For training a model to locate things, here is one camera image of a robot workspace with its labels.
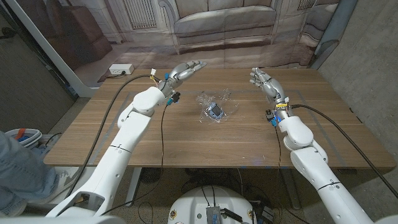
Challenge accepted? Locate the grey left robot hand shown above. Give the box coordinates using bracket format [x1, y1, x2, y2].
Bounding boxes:
[159, 60, 208, 98]

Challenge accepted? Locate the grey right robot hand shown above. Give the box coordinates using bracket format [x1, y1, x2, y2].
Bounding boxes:
[249, 67, 290, 123]

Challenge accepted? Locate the clear cellophane sheet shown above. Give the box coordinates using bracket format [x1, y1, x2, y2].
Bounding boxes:
[195, 88, 239, 124]

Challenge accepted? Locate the small blue toy camera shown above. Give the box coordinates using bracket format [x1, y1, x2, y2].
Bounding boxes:
[206, 103, 224, 121]

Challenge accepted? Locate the printed sofa room backdrop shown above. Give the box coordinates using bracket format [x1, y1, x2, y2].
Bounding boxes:
[15, 0, 343, 88]

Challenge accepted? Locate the white power strip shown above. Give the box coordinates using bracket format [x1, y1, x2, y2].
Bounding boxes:
[108, 63, 135, 76]

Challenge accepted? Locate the blue-grey rolled backdrop edge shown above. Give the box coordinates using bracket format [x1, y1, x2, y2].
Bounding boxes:
[309, 0, 358, 70]

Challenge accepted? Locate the grey table leg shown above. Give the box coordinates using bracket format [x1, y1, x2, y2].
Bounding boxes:
[281, 167, 301, 211]

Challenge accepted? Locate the white robot torso base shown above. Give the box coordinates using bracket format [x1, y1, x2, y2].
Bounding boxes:
[167, 185, 258, 224]

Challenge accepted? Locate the grey finned electronics box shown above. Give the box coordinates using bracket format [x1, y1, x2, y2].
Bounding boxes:
[206, 205, 222, 224]

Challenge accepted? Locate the white plastic bucket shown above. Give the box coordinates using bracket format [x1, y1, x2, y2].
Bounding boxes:
[4, 128, 43, 149]

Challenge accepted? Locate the person in blue jeans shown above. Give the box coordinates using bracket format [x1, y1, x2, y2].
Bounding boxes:
[0, 130, 80, 218]

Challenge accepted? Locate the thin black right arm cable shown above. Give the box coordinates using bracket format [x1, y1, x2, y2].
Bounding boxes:
[273, 124, 282, 170]

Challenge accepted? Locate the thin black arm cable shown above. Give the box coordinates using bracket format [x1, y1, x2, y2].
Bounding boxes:
[99, 104, 170, 217]
[273, 124, 282, 170]

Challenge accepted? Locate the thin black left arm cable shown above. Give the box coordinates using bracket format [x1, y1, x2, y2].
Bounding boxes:
[99, 104, 170, 217]

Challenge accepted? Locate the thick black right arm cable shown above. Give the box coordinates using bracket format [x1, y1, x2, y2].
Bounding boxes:
[290, 104, 398, 200]

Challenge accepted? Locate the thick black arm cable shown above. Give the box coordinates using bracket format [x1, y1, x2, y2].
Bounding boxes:
[63, 74, 161, 200]
[290, 104, 398, 200]

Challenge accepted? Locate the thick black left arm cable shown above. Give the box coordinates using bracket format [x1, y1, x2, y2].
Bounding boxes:
[63, 74, 161, 200]

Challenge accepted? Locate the white backdrop frame pole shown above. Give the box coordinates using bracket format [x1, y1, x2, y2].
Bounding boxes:
[5, 0, 101, 98]

